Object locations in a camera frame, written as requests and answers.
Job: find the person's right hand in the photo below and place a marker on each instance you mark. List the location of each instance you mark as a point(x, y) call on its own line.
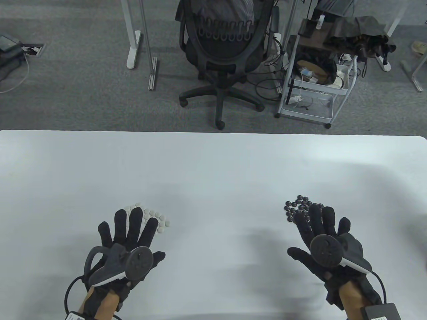
point(317, 223)

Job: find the person's left hand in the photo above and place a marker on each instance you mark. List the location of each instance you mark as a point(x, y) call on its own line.
point(133, 233)

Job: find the group of black go stones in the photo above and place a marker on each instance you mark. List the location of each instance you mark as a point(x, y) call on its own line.
point(295, 205)

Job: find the group of white go stones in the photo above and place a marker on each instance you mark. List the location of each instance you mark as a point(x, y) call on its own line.
point(162, 223)

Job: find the person's left forearm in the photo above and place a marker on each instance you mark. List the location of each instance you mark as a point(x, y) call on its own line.
point(106, 305)

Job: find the person's right forearm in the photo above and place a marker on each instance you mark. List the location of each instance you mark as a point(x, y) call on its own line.
point(350, 298)

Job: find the grey white right hand controller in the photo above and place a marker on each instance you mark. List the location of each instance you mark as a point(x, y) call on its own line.
point(325, 250)

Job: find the dark grey left hand controller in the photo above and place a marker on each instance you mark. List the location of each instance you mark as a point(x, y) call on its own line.
point(140, 261)

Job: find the black left wrist sensor box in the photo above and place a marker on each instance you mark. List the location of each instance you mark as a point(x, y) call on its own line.
point(75, 316)

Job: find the black wrist sensor box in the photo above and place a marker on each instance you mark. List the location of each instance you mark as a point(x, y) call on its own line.
point(382, 310)
point(75, 316)

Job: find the black right wrist sensor box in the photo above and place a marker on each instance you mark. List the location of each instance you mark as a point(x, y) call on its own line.
point(382, 310)

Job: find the white wheeled utility cart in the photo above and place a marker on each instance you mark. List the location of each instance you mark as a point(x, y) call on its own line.
point(320, 111)

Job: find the white power strip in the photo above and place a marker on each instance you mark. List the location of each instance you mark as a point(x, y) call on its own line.
point(293, 99)

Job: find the white power adapter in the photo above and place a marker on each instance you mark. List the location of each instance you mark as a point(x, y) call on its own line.
point(343, 75)

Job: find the black and tan bag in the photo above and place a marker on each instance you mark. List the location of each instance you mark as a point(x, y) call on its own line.
point(328, 71)

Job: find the grey desk leg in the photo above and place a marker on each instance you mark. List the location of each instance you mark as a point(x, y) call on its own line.
point(415, 78)

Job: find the black mesh office chair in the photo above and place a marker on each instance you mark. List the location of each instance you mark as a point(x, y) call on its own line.
point(220, 56)

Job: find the black phone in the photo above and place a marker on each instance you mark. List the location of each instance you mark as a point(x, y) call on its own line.
point(307, 28)

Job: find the black crumpled cloth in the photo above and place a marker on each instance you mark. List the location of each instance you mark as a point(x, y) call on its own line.
point(360, 30)

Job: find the small white bottle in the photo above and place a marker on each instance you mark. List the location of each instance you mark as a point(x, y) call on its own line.
point(321, 21)

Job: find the beige shoe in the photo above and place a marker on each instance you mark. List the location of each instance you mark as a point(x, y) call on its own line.
point(419, 47)

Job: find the floor socket box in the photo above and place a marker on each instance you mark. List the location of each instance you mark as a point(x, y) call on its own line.
point(33, 50)

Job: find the white slanted desk leg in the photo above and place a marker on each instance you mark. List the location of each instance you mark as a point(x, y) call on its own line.
point(395, 20)

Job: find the aluminium profile post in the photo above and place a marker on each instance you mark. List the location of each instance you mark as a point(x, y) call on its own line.
point(152, 73)

